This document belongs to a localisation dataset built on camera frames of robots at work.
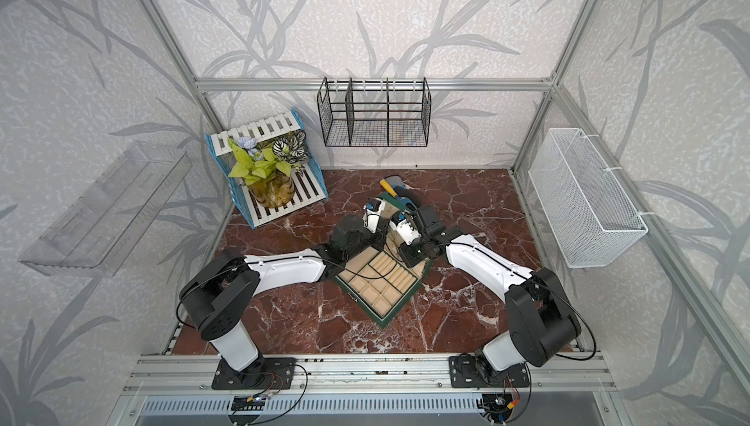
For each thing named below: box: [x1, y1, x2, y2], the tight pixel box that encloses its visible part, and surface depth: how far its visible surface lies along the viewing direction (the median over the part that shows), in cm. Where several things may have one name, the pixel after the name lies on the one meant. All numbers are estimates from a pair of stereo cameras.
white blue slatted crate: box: [205, 107, 329, 229], surface depth 97 cm
